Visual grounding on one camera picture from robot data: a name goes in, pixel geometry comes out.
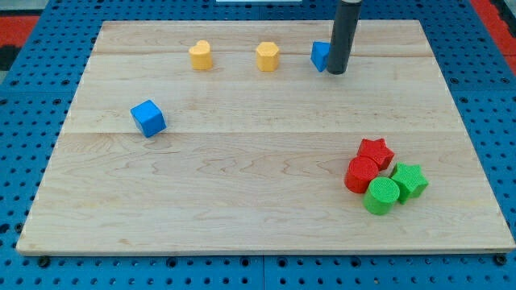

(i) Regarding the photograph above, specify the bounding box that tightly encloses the light wooden board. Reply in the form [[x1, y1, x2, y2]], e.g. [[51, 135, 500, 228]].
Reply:
[[17, 20, 515, 256]]

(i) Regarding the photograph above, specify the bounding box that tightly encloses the blue cube block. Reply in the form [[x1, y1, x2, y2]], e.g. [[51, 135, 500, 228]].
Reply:
[[130, 100, 166, 138]]

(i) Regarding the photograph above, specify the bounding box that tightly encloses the yellow hexagon block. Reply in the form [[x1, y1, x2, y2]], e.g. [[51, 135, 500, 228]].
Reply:
[[256, 42, 280, 72]]

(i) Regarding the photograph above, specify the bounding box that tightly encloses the yellow heart block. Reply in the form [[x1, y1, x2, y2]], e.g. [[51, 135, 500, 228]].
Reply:
[[189, 39, 213, 70]]

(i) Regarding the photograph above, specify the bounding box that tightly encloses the red cylinder block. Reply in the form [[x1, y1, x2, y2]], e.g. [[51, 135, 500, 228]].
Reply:
[[343, 156, 379, 193]]

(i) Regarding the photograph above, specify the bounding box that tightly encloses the blue triangular block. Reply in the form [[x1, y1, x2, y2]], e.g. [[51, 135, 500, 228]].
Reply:
[[310, 41, 331, 72]]

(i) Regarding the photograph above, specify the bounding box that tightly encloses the red star block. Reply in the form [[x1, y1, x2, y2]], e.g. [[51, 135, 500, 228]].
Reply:
[[357, 139, 395, 171]]

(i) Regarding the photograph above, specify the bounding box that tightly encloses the green cylinder block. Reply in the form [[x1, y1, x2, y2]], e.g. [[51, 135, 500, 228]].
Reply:
[[363, 176, 400, 215]]

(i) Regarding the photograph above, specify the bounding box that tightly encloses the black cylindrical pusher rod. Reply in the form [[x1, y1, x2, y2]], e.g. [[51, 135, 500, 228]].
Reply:
[[327, 0, 362, 75]]

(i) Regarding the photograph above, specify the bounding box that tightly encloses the green star block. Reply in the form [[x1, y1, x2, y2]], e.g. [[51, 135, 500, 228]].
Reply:
[[390, 162, 429, 205]]

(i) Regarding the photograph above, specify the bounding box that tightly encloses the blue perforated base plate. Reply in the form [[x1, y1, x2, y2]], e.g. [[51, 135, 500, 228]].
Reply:
[[1, 0, 515, 289]]

